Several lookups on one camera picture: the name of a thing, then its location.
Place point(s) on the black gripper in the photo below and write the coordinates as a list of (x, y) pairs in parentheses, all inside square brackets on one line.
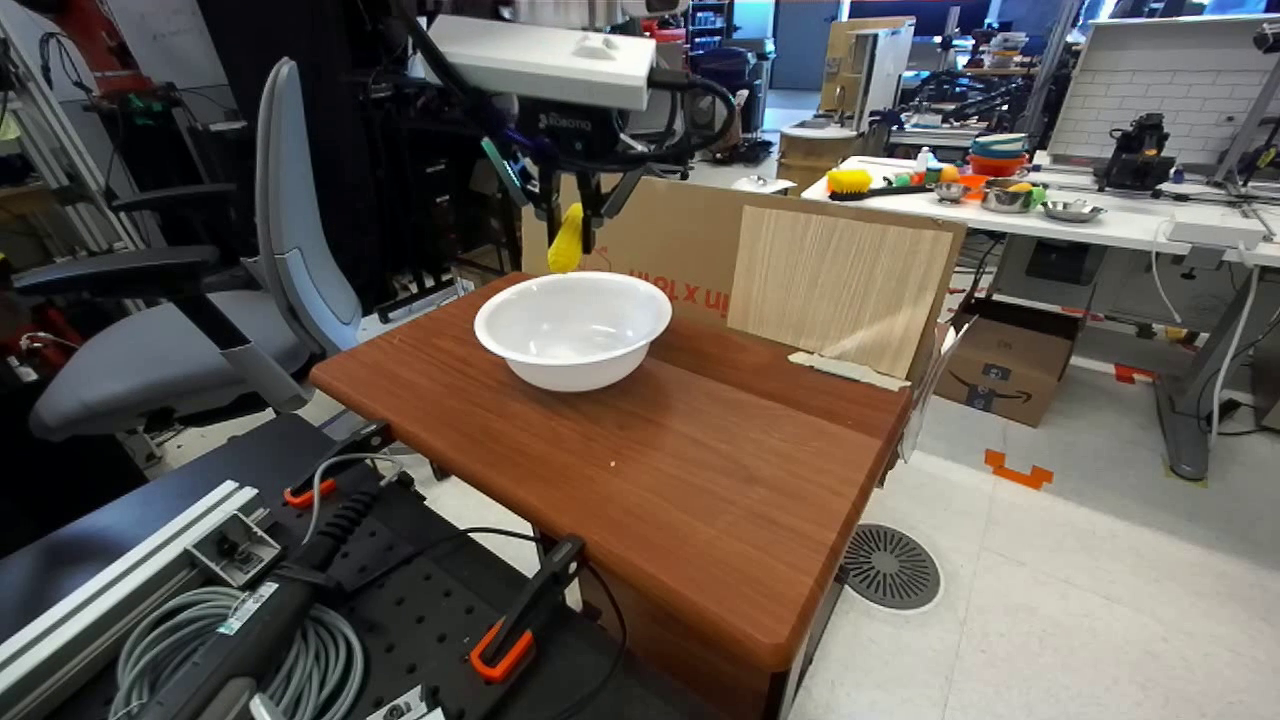
[(584, 142)]

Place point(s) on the yellow plastic toy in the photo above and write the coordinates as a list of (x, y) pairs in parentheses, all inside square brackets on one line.
[(565, 246)]

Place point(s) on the white bowl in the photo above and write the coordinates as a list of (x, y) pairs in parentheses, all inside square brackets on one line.
[(573, 342)]

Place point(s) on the cardboard panel with red print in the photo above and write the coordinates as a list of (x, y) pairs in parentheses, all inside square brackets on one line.
[(664, 243)]

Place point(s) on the yellow sponge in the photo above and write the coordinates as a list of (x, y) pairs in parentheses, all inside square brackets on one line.
[(850, 183)]

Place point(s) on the light wood panel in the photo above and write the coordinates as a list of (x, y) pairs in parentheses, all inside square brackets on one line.
[(841, 287)]

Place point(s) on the grey office chair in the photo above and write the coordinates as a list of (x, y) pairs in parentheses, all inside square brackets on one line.
[(284, 201)]

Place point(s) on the wooden crate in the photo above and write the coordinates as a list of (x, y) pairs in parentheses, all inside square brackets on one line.
[(866, 75)]

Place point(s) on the black corrugated conduit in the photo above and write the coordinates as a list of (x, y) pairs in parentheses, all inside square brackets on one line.
[(344, 526)]

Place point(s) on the stack of colourful bowls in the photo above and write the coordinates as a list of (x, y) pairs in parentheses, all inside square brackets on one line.
[(1001, 155)]

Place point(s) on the brown cardboard box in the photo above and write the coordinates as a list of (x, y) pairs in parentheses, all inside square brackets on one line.
[(1004, 365)]

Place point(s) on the round floor drain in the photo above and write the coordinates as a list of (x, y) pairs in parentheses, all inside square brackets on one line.
[(891, 567)]

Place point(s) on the metal dish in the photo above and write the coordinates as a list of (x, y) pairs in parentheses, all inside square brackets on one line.
[(1072, 211)]

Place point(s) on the short aluminium profile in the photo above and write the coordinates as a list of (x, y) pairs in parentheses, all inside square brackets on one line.
[(238, 551)]

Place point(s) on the white work table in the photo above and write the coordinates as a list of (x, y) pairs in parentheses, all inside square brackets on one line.
[(1122, 225)]

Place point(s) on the black machine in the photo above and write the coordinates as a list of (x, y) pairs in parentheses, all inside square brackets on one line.
[(1137, 155)]

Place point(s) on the white pegboard panel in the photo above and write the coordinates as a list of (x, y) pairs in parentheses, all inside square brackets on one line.
[(1175, 83)]

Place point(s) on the long aluminium rail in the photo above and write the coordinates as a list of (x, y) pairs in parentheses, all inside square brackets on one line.
[(120, 567)]

